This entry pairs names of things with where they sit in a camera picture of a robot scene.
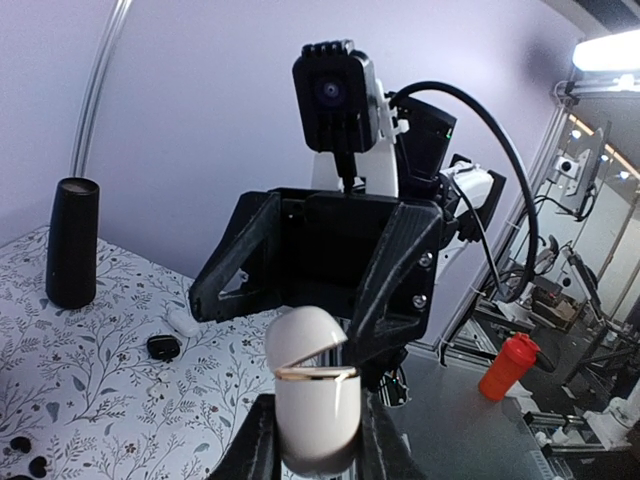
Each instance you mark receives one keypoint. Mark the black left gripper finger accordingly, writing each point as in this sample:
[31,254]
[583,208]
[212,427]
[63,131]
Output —
[243,275]
[393,298]

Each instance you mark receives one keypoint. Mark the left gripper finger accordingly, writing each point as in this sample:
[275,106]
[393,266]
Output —
[382,453]
[254,452]

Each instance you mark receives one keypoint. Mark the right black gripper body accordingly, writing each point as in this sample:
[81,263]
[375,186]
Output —
[328,239]

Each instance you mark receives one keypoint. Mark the white earbud charging case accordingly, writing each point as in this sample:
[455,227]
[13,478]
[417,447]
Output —
[317,408]

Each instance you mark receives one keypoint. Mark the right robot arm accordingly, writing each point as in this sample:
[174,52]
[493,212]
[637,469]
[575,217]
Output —
[467,194]

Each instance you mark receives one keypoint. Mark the black case near right gripper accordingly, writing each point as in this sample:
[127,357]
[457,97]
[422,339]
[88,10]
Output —
[163,347]

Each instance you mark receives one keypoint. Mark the orange shaker bottle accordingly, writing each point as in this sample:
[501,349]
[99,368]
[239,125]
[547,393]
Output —
[517,356]

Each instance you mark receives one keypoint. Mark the dark brown tall vase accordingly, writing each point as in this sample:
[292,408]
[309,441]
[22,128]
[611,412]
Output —
[71,266]

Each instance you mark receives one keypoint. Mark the black round earbud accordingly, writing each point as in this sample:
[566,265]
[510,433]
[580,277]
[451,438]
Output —
[38,467]
[21,444]

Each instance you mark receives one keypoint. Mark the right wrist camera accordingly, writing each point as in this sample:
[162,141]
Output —
[336,92]

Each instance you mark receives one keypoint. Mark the aluminium right frame post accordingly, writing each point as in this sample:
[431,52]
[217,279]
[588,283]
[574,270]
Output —
[93,91]

